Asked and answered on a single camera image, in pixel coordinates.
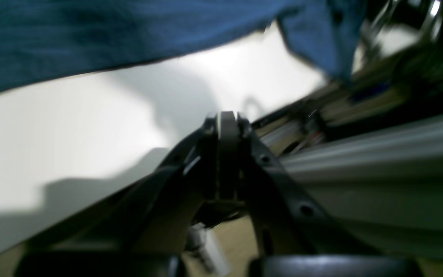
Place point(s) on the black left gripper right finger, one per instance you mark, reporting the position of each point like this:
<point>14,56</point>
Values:
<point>294,234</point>

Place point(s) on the dark blue T-shirt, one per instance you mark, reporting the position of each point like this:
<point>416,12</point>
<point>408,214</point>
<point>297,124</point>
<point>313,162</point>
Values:
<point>43,40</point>

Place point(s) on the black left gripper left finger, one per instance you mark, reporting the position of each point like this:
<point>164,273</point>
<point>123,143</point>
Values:
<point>144,232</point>

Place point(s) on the aluminium frame rail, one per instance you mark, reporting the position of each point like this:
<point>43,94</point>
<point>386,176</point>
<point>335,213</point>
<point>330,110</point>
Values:
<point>391,173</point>

